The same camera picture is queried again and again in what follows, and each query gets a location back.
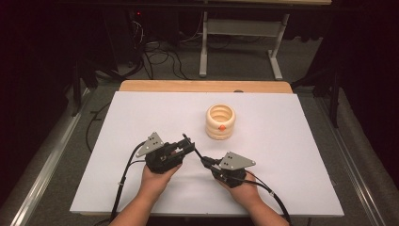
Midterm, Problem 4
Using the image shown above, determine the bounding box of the thin black floor cable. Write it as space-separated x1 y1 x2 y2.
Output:
85 102 111 153

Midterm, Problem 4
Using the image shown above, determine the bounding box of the cream ringed brush holder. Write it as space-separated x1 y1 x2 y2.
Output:
205 104 236 141

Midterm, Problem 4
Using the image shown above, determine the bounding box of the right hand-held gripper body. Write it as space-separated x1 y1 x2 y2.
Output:
213 152 257 188

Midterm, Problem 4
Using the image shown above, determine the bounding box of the black stand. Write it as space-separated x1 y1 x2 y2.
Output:
291 64 343 129
71 57 99 118

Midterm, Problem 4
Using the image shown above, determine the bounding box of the person's right hand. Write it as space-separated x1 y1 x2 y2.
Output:
215 172 263 210

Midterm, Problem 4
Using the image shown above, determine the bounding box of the aluminium floor rail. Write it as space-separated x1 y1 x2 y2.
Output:
8 89 92 226
314 93 399 226

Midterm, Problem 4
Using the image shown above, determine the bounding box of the white cable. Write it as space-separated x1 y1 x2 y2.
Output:
132 19 146 49

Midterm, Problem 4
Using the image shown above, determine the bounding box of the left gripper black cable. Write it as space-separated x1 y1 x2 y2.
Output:
109 140 149 222

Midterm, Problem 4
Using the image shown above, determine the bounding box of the black floor cable bundle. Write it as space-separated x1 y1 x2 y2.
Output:
126 40 191 81

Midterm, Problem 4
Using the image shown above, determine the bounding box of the person's left hand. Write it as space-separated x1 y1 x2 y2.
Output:
139 163 183 202

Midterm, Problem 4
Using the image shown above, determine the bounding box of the black makeup brush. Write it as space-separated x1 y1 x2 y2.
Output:
182 133 205 162

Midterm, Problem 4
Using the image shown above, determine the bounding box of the white metal desk frame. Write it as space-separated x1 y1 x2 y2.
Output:
199 0 332 81

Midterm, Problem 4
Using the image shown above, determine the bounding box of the white table cover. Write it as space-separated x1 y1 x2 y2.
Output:
69 90 345 218

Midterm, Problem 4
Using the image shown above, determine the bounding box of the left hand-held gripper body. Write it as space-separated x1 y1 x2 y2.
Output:
135 131 184 174

